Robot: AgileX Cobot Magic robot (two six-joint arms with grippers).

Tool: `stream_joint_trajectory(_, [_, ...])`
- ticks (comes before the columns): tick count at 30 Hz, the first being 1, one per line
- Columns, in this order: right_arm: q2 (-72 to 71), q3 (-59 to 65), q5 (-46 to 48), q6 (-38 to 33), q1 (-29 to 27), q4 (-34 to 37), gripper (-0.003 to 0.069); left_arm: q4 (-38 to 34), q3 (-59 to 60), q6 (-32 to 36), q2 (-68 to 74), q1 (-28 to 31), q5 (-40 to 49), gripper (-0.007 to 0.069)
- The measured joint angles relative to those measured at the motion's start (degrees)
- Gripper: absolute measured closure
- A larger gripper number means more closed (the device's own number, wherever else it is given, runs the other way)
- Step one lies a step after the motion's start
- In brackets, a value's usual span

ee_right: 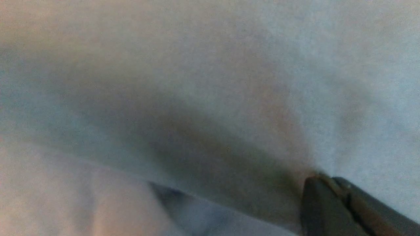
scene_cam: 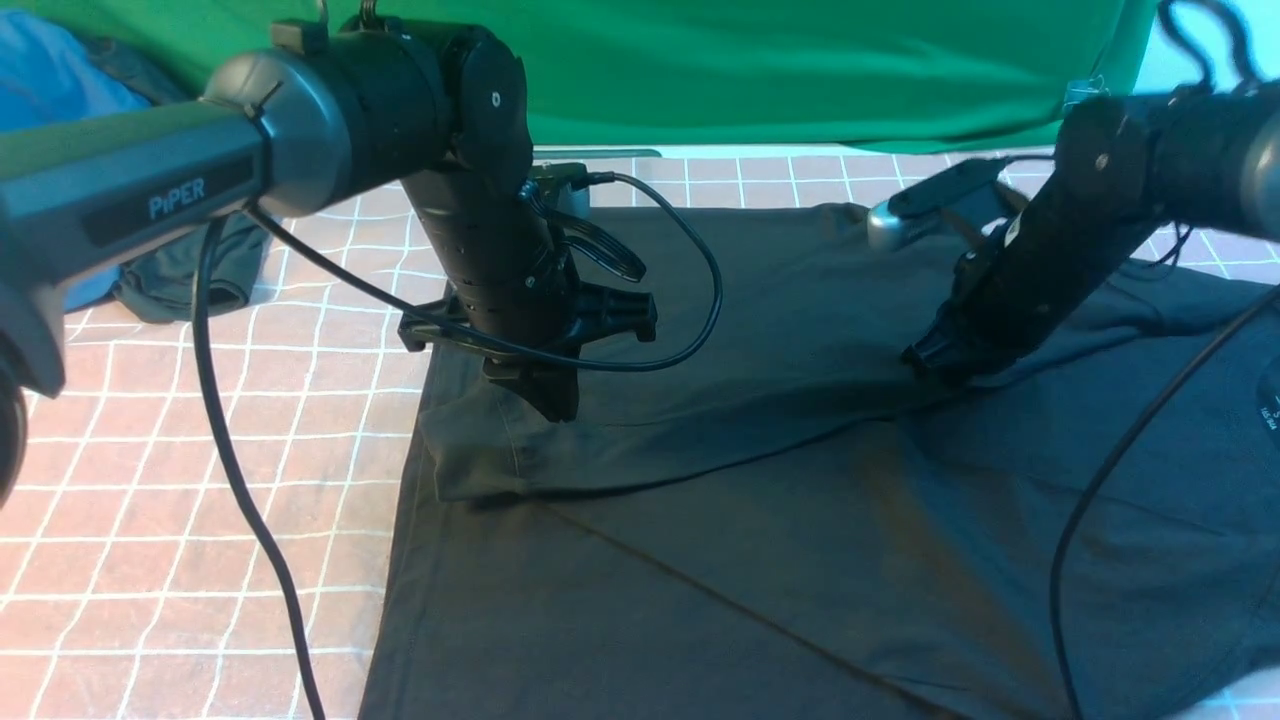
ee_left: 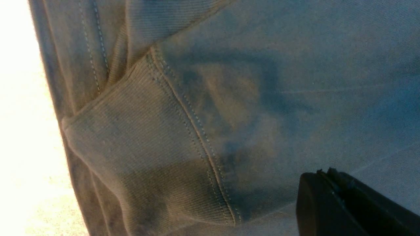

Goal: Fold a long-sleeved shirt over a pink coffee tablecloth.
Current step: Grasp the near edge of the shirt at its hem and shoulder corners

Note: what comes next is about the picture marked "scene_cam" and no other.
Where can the dark gray crumpled garment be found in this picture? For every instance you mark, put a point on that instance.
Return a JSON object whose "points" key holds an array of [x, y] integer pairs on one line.
{"points": [[157, 287]]}

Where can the blue garment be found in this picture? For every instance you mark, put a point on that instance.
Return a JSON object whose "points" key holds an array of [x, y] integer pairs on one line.
{"points": [[47, 77]]}

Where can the green backdrop cloth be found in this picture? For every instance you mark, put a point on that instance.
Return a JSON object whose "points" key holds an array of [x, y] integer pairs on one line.
{"points": [[888, 76]]}

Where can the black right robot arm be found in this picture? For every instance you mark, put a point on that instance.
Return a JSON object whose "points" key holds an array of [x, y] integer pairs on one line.
{"points": [[1211, 158]]}

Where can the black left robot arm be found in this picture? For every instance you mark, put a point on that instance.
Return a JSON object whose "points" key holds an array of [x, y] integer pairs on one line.
{"points": [[311, 121]]}

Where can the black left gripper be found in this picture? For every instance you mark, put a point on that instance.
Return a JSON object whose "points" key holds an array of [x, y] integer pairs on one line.
{"points": [[509, 261]]}

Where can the metal binder clip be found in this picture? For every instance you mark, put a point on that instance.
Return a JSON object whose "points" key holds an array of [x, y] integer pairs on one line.
{"points": [[1081, 90]]}

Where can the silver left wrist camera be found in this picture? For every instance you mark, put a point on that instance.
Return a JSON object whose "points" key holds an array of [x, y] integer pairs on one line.
{"points": [[560, 187]]}

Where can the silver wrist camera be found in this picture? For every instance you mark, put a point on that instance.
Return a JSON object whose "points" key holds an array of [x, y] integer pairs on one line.
{"points": [[967, 191], [560, 187]]}

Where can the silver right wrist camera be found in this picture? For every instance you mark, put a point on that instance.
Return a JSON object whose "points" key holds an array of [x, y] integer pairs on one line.
{"points": [[967, 191]]}

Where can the pink white-grid tablecloth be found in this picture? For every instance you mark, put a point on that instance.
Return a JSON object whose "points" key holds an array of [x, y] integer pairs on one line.
{"points": [[132, 586]]}

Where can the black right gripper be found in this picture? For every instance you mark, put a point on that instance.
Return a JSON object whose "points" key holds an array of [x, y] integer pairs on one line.
{"points": [[1013, 288]]}

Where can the dark gray long-sleeve top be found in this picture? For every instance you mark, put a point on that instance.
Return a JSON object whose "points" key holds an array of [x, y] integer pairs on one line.
{"points": [[787, 526]]}

